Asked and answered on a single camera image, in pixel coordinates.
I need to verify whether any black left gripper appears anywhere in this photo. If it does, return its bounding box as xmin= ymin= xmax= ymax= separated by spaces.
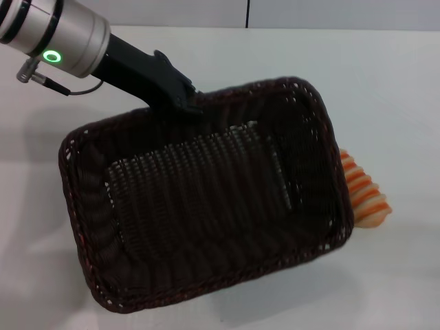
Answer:
xmin=90 ymin=33 xmax=204 ymax=120

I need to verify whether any dark brown wicker basket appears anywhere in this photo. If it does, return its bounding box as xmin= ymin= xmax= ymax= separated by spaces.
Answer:
xmin=58 ymin=76 xmax=355 ymax=314

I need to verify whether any orange striped bread loaf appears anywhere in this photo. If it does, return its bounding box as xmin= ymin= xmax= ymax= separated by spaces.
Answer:
xmin=338 ymin=147 xmax=393 ymax=229

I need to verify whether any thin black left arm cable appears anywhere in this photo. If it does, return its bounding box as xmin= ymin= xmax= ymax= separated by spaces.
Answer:
xmin=16 ymin=57 xmax=104 ymax=96

